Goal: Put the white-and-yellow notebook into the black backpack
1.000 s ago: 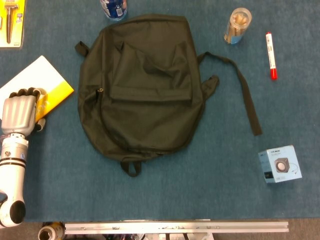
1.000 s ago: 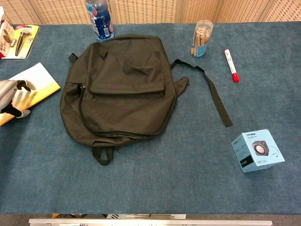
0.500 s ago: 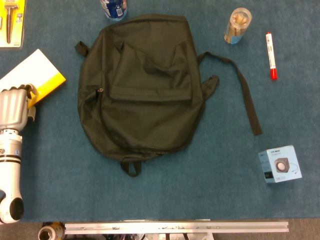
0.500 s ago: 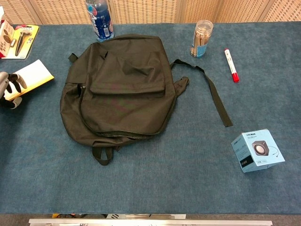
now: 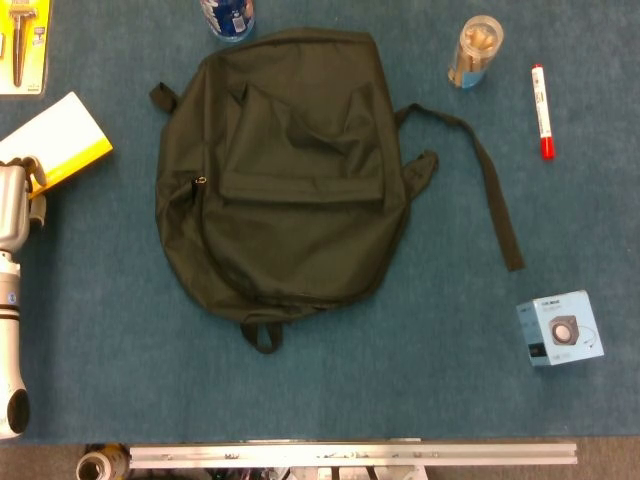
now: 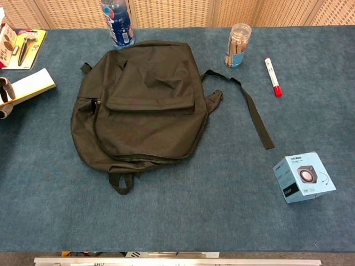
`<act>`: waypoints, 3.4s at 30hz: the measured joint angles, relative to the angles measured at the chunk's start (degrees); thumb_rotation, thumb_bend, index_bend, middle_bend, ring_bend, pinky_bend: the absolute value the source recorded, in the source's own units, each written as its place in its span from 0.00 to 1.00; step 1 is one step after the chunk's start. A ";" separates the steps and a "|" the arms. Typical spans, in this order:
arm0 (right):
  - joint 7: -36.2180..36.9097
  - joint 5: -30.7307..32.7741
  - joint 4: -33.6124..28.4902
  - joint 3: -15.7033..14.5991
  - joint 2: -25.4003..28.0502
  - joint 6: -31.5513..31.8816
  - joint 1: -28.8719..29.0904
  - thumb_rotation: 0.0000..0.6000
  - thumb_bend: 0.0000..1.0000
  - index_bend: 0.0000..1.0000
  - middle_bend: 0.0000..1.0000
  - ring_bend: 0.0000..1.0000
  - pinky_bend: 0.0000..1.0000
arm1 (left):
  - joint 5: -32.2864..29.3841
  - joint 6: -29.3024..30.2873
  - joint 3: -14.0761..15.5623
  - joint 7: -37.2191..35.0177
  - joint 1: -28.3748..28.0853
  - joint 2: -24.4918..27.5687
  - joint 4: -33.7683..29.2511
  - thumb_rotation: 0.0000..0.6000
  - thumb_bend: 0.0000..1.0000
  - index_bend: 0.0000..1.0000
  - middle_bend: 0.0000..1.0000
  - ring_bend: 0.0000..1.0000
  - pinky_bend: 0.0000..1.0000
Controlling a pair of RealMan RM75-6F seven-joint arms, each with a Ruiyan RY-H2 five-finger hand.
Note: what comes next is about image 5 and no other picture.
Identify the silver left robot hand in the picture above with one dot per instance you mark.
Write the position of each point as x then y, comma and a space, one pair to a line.
12, 205

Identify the white and yellow Lexicon book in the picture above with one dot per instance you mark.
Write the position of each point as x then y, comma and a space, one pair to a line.
62, 140

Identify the black fabric backpack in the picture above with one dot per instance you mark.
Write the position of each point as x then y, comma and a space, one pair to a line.
300, 225

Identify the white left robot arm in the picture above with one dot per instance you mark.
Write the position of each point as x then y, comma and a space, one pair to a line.
9, 325

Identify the yellow razor blister pack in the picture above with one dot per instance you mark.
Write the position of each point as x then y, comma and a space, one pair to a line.
22, 45

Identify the brown tape roll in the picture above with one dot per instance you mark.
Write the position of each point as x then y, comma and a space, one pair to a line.
97, 465

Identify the clear jar of wooden sticks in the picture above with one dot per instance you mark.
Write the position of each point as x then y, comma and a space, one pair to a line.
475, 52

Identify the red and white marker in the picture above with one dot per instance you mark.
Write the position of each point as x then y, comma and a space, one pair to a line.
542, 107

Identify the light blue speaker box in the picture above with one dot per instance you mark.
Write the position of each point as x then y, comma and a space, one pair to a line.
562, 330

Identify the aluminium profile rail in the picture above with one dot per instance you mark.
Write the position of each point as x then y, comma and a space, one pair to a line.
350, 455

